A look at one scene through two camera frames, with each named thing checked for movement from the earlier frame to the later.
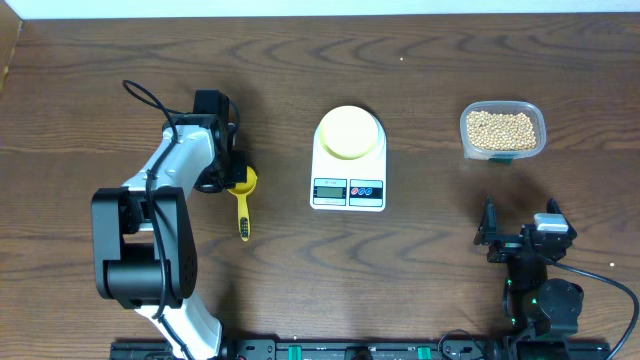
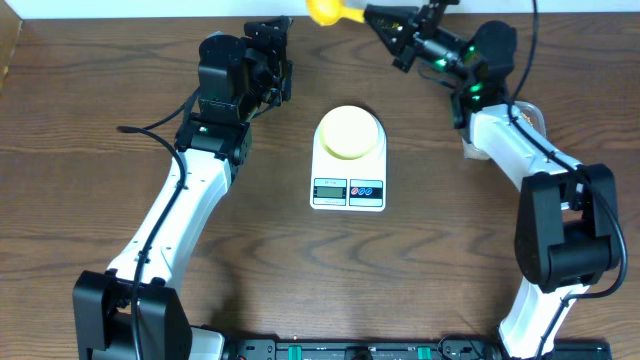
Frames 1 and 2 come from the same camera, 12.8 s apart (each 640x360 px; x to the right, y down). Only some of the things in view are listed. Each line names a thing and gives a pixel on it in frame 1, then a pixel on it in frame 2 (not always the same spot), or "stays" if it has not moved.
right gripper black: [506, 245] → [409, 20]
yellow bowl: [348, 132] stays
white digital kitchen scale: [357, 184] stays
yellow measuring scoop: [241, 190] → [328, 12]
